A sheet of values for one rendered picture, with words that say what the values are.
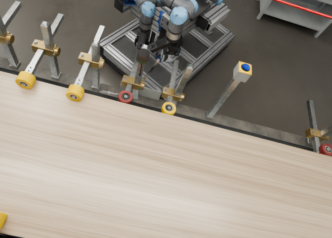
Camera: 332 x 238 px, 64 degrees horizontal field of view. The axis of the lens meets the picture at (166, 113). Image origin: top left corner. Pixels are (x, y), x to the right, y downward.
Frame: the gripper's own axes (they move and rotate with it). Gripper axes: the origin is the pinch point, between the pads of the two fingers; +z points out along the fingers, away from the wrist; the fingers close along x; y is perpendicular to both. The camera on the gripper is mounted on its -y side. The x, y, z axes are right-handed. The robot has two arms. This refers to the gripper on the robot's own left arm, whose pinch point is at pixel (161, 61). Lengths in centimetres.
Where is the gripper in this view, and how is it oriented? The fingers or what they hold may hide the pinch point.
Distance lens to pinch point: 153.6
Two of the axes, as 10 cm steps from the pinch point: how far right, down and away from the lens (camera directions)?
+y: 9.6, -0.7, 2.6
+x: -1.9, -8.7, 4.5
